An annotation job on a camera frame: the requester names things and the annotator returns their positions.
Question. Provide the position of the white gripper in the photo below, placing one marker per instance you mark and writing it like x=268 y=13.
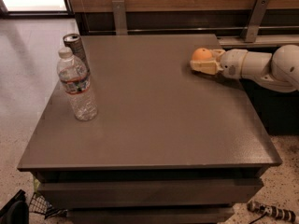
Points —
x=231 y=63

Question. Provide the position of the orange fruit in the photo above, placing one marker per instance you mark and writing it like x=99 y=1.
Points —
x=202 y=54

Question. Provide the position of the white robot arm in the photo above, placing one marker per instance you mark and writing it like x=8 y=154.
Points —
x=276 y=72

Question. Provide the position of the clear plastic water bottle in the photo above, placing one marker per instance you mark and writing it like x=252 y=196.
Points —
x=74 y=77

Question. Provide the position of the metal drink can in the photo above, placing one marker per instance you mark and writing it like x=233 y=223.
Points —
x=74 y=42

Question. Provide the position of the grey upper drawer front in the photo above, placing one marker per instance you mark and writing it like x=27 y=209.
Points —
x=150 y=193

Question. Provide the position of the grey drawer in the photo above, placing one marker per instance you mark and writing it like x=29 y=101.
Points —
x=150 y=193
x=196 y=215

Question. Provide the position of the black white striped tool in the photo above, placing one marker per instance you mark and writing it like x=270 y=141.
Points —
x=274 y=212

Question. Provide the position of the grey lower drawer front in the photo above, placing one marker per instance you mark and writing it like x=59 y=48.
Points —
x=196 y=215

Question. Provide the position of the black object on floor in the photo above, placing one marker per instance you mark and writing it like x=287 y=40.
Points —
x=16 y=210

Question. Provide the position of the right metal wall bracket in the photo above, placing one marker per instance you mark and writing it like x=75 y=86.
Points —
x=251 y=30

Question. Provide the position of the metal wall bracket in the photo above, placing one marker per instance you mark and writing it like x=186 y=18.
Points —
x=119 y=14
x=251 y=30

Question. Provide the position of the horizontal metal rail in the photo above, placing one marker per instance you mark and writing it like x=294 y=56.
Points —
x=280 y=29

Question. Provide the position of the left metal wall bracket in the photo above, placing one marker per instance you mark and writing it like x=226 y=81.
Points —
x=119 y=14

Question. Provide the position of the black wire mesh basket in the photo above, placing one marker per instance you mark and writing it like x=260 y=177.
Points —
x=39 y=205

